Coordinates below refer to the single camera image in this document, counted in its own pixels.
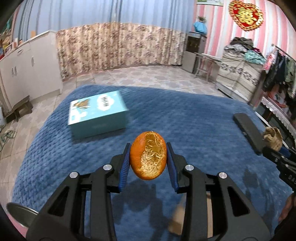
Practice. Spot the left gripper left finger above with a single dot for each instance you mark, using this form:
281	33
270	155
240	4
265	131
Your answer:
80	208

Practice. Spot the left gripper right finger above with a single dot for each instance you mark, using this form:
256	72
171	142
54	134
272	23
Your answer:
215	208

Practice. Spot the orange peel with pith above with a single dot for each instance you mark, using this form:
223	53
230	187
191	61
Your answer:
148	155

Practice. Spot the black flat case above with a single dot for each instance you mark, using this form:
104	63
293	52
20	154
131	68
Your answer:
250	131

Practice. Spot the lace covered tv stand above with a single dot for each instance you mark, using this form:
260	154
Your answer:
273	116

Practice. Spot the blue knitted table cloth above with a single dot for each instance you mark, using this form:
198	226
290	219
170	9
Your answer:
199	127

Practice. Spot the teal tissue box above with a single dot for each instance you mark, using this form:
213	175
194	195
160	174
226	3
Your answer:
97	114

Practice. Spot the pink bowl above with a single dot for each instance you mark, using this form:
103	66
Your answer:
21	217

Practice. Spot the clothes rack with garments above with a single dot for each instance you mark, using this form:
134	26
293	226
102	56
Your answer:
277	82

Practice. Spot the small wooden stool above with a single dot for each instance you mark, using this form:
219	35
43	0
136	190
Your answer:
20	109

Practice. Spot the pile of clothes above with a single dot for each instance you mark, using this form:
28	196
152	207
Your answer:
242	45

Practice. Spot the white low cabinet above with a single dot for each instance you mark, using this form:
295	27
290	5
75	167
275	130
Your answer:
32	69

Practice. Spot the water dispenser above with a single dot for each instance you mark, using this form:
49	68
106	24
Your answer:
196	43

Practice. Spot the floral blue curtain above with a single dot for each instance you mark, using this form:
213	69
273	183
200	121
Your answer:
101	35

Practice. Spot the blue covered potted plant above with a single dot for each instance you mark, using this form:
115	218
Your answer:
200	25

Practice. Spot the red heart wall decoration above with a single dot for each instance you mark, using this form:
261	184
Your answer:
247	16

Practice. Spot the landscape wall poster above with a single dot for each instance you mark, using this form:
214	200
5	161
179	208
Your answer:
211	2

